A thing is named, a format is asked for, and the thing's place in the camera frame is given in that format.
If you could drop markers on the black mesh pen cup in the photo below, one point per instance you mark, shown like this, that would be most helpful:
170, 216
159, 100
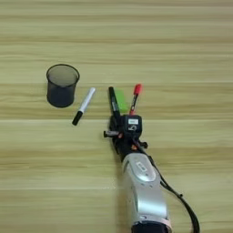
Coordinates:
61, 91

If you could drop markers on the black marker pen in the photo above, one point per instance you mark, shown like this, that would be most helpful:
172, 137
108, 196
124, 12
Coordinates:
113, 101

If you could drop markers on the red marker pen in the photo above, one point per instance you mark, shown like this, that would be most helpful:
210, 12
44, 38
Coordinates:
135, 97

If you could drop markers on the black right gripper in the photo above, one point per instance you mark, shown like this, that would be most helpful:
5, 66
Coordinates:
127, 146

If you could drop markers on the white marker with black cap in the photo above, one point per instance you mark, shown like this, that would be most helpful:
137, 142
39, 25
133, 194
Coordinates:
85, 104

